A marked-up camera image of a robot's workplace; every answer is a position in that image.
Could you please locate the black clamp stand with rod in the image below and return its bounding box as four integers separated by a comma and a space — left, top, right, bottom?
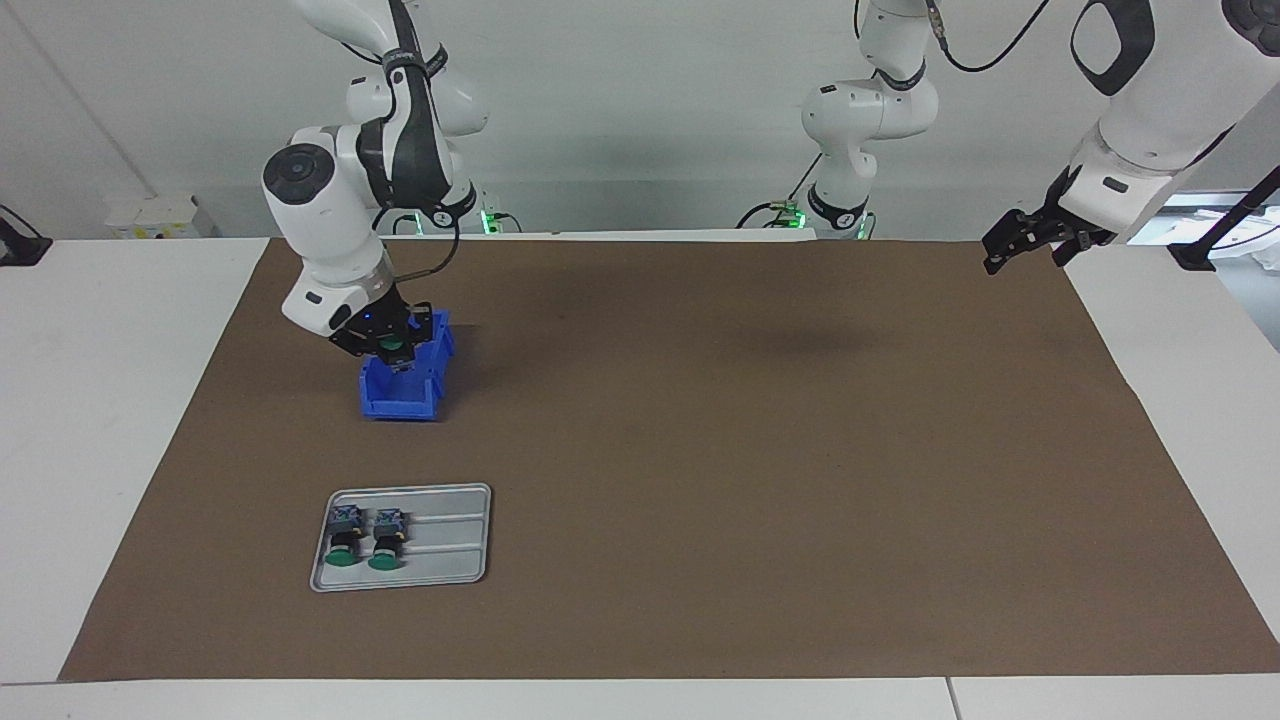
1168, 163, 1280, 273

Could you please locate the black base cable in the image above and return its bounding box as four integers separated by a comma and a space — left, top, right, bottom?
737, 150, 827, 230

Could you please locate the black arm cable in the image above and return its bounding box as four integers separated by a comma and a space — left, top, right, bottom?
920, 0, 1056, 73
385, 205, 463, 286

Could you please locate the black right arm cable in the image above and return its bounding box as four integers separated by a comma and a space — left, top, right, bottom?
385, 205, 463, 286

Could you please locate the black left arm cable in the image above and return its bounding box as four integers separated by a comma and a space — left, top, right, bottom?
920, 0, 1056, 73

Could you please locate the white cardboard box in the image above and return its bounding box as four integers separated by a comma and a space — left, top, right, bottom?
104, 194, 217, 240

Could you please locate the grey metal tray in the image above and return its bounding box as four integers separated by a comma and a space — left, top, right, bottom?
309, 483, 493, 594

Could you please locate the brown table mat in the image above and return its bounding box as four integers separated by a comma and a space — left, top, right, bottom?
58, 238, 1280, 683

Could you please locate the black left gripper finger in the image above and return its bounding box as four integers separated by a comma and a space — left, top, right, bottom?
1051, 229, 1114, 268
983, 209, 1047, 276

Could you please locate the blue plastic bin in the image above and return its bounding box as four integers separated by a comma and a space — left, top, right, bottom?
358, 310, 457, 422

